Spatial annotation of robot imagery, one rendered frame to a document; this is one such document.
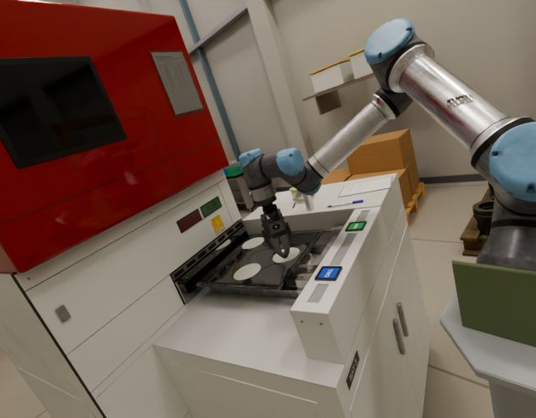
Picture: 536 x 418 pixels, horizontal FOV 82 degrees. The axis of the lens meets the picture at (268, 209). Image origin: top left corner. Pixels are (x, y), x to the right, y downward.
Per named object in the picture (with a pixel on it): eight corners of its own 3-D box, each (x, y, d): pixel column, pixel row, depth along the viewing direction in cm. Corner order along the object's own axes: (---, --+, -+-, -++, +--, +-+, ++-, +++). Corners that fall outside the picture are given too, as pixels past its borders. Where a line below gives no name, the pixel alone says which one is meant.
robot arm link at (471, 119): (596, 191, 53) (408, 46, 84) (618, 153, 42) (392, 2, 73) (524, 230, 57) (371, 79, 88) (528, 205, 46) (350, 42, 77)
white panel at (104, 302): (90, 397, 85) (10, 274, 73) (248, 247, 148) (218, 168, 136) (95, 400, 83) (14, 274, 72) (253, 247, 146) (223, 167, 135)
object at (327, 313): (306, 358, 73) (289, 310, 69) (363, 243, 116) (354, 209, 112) (343, 365, 68) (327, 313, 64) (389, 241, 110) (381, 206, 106)
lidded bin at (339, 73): (360, 78, 356) (355, 56, 349) (343, 84, 335) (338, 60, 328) (330, 89, 388) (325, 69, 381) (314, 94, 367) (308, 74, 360)
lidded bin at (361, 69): (411, 60, 313) (406, 32, 305) (395, 65, 290) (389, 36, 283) (370, 75, 347) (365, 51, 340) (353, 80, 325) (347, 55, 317)
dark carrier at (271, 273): (199, 283, 112) (198, 281, 112) (249, 237, 138) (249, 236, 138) (279, 286, 92) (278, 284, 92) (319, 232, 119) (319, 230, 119)
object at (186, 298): (183, 303, 111) (172, 282, 108) (249, 243, 145) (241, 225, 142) (187, 304, 110) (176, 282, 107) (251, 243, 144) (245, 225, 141)
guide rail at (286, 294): (211, 292, 118) (207, 285, 117) (213, 289, 120) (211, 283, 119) (332, 300, 90) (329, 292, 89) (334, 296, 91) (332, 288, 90)
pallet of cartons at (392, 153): (440, 193, 331) (429, 123, 309) (397, 240, 270) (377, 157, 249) (337, 196, 435) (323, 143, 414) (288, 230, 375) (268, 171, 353)
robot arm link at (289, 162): (312, 158, 92) (281, 165, 99) (292, 141, 84) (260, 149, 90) (309, 182, 90) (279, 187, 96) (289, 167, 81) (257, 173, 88)
